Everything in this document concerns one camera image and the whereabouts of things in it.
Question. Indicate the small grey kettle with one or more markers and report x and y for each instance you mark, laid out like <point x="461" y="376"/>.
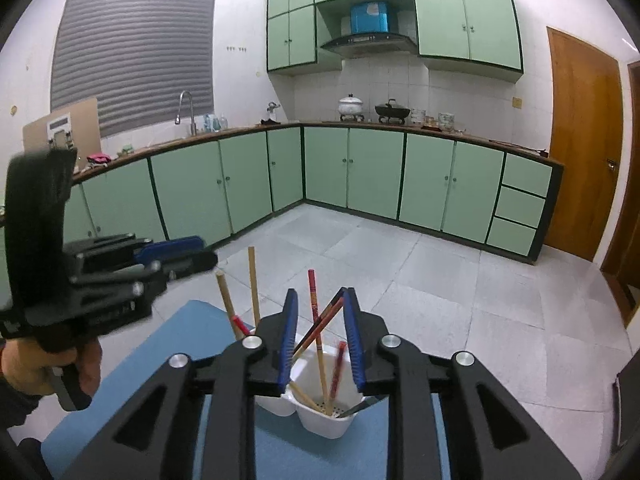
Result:
<point x="272" y="110"/>

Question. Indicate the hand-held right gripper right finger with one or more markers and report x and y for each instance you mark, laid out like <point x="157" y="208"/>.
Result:
<point x="352" y="345"/>

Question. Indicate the clear bottle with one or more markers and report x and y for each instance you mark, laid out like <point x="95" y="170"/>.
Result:
<point x="223" y="121"/>

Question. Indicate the person's left hand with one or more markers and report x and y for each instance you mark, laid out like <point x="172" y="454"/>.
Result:
<point x="25" y="365"/>

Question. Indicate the short red chopstick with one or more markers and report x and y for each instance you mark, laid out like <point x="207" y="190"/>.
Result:
<point x="339" y="365"/>

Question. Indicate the green cabinet drawer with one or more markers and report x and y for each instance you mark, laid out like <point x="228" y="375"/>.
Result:
<point x="527" y="175"/>
<point x="512" y="237"/>
<point x="520" y="207"/>

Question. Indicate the brown kitchen countertop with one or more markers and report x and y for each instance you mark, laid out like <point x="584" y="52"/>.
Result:
<point x="520" y="150"/>

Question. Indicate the black glass cabinet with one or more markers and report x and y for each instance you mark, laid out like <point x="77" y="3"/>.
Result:
<point x="627" y="410"/>

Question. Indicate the grey window blind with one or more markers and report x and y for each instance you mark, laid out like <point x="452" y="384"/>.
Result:
<point x="135" y="50"/>

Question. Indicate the glass jar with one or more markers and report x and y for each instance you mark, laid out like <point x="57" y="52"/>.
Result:
<point x="446" y="121"/>
<point x="417" y="117"/>

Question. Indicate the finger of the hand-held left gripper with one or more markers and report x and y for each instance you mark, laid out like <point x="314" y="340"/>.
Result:
<point x="170" y="247"/>
<point x="195" y="261"/>

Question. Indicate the white plastic utensil holder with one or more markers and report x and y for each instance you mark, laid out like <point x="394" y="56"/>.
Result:
<point x="325" y="425"/>

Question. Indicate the green upper kitchen cabinets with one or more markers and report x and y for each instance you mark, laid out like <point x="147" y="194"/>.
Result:
<point x="490" y="25"/>

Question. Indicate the light bamboo chopstick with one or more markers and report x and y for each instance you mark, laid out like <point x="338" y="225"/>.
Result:
<point x="226" y="300"/>
<point x="302" y="395"/>

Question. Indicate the white cooking pot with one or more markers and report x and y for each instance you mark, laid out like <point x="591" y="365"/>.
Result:
<point x="351" y="107"/>

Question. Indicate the wooden door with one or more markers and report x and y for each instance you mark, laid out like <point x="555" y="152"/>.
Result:
<point x="580" y="150"/>

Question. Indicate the cardboard sheet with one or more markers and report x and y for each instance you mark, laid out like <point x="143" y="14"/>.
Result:
<point x="85" y="120"/>

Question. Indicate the black wok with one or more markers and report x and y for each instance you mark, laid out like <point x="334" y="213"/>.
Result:
<point x="392" y="110"/>

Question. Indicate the brown wooden chopstick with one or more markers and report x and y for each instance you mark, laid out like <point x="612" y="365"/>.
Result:
<point x="254" y="285"/>

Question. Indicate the black range hood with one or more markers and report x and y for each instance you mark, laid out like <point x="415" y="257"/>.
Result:
<point x="367" y="42"/>

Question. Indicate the white paper sheet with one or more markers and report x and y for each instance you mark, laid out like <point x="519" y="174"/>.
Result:
<point x="60" y="122"/>

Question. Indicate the red topped chopstick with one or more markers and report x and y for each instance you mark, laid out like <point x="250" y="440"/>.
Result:
<point x="315" y="300"/>

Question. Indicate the blue table mat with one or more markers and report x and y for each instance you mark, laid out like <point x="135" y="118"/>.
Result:
<point x="200" y="330"/>

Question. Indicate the blue box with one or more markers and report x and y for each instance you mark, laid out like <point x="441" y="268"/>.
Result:
<point x="370" y="17"/>

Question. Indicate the chrome sink faucet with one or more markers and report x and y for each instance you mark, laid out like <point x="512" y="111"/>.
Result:
<point x="193" y="120"/>

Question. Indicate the wooden doorway frame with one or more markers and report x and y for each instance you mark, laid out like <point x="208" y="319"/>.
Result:
<point x="631" y="185"/>

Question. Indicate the pink cloth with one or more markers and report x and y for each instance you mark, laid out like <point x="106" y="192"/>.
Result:
<point x="97" y="158"/>

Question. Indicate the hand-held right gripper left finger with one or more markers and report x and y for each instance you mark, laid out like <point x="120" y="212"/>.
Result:
<point x="289" y="340"/>

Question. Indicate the black chopstick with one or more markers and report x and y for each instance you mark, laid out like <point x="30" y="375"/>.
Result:
<point x="320" y="322"/>

